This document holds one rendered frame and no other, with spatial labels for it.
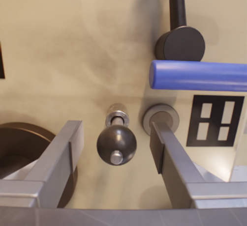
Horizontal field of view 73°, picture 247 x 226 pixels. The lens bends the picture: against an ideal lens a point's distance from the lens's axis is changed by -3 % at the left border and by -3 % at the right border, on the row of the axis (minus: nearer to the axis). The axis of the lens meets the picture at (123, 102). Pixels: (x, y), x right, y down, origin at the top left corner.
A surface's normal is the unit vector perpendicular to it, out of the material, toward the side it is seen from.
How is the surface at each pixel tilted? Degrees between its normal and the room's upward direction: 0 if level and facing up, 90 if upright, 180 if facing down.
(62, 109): 90
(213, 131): 90
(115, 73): 90
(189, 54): 90
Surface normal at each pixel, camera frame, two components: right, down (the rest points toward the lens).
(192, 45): 0.02, 0.28
